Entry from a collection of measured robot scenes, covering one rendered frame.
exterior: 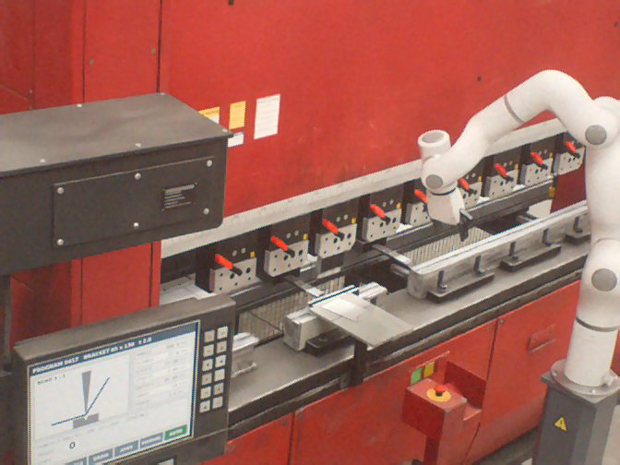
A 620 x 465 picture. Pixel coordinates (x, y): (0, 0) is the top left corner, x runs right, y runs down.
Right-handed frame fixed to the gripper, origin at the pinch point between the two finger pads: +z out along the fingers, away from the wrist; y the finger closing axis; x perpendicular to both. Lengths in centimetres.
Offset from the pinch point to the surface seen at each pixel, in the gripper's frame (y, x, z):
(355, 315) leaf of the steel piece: -24.3, -21.4, 23.6
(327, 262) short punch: -34.6, -18.0, 9.7
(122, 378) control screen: 30, -126, -59
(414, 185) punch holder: -28.6, 18.3, 3.1
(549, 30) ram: -23, 88, -16
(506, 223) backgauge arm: -64, 100, 81
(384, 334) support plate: -11.7, -23.4, 24.6
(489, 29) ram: -23, 58, -31
